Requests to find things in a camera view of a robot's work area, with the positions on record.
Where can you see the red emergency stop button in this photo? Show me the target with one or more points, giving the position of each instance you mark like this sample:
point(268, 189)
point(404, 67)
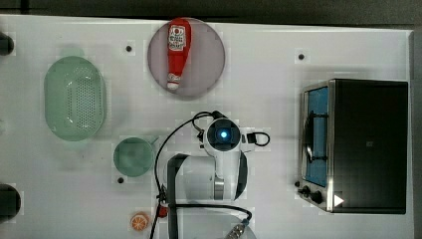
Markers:
point(161, 211)

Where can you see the orange slice toy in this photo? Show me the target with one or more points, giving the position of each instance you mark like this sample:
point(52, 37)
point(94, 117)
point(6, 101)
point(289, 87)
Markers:
point(139, 221)

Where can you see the green perforated colander basket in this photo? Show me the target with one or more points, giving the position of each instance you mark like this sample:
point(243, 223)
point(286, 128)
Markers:
point(75, 98)

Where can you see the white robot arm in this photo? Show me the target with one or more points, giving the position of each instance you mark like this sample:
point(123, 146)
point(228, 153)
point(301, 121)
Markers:
point(212, 180)

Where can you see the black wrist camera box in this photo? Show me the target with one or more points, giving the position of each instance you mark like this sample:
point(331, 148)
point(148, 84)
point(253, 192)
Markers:
point(252, 137)

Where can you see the red ketchup bottle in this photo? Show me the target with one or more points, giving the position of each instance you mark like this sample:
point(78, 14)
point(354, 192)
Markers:
point(179, 37)

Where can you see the steel toaster oven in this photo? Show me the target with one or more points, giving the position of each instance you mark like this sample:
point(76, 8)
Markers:
point(354, 146)

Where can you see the green mug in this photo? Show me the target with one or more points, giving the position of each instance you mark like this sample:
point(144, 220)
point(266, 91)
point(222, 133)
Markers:
point(134, 156)

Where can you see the grey round plate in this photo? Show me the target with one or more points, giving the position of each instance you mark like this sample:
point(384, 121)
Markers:
point(204, 66)

